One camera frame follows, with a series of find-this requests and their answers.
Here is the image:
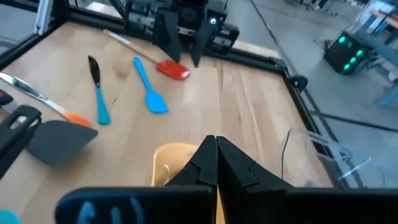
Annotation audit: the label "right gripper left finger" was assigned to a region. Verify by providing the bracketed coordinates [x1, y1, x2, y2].
[166, 135, 218, 189]

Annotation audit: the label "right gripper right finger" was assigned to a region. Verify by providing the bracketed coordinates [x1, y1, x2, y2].
[216, 136, 295, 224]

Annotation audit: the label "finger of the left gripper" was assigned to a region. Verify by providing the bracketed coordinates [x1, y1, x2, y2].
[154, 10, 183, 63]
[190, 17, 219, 68]

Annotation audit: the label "red utensil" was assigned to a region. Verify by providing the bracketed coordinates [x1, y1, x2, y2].
[102, 29, 191, 81]

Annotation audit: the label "teal silicone spatula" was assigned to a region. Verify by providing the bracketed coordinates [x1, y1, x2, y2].
[133, 56, 170, 114]

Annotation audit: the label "clear plastic bin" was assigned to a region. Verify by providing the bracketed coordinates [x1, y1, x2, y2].
[280, 126, 374, 189]

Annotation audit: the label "thin black utensil teal tip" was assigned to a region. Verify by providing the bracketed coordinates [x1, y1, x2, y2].
[88, 55, 111, 126]

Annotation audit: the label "black solid turner red button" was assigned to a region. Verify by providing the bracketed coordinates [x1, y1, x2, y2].
[0, 89, 99, 167]

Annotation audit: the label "silver aluminium profile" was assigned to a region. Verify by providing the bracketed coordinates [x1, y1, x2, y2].
[33, 0, 54, 36]

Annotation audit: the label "black box green lights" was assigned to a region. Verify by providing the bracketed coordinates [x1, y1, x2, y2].
[322, 30, 373, 75]

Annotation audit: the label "teal plastic bin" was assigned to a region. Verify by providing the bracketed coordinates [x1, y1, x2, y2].
[0, 209, 22, 224]

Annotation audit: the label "black aluminium table frame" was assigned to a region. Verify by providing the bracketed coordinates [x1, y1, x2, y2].
[0, 0, 364, 189]

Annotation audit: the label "blue-grey metal furniture frame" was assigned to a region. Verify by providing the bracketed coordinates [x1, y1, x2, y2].
[351, 0, 398, 107]

